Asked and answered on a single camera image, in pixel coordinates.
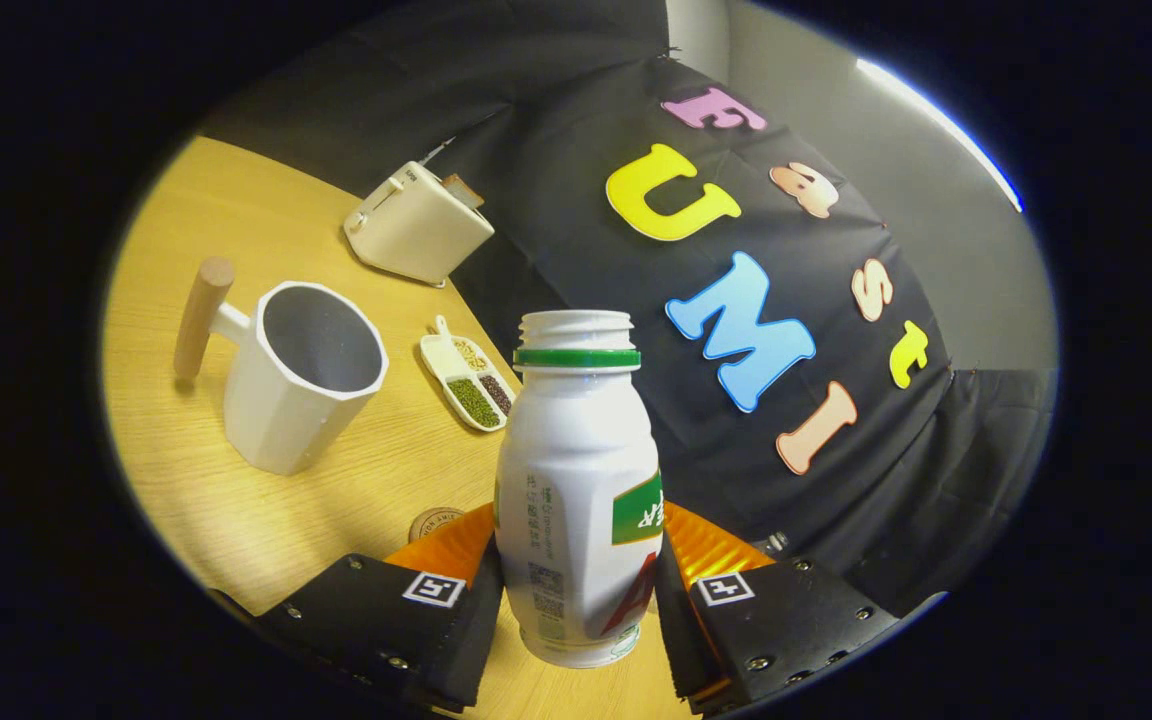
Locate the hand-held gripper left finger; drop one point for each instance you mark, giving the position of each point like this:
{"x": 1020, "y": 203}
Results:
{"x": 471, "y": 640}

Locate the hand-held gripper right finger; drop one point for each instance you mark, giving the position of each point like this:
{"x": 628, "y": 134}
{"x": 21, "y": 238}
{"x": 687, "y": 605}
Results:
{"x": 681, "y": 630}

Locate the round wooden coaster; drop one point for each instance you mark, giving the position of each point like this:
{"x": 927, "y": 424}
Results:
{"x": 431, "y": 525}

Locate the white juice bottle green label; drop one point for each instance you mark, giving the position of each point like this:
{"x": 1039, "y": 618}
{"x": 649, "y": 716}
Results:
{"x": 576, "y": 470}

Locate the white divided dish of beans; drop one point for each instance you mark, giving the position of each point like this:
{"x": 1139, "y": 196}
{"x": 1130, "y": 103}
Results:
{"x": 476, "y": 400}

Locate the wooden table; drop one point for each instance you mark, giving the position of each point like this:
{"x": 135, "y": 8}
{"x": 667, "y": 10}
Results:
{"x": 186, "y": 480}

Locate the cream toaster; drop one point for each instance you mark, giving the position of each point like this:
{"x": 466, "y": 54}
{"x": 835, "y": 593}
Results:
{"x": 416, "y": 230}

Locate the black backdrop cloth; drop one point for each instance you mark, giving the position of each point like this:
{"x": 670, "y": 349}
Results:
{"x": 556, "y": 230}

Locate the brown bread slice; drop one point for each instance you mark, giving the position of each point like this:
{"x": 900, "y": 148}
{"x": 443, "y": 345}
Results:
{"x": 461, "y": 190}

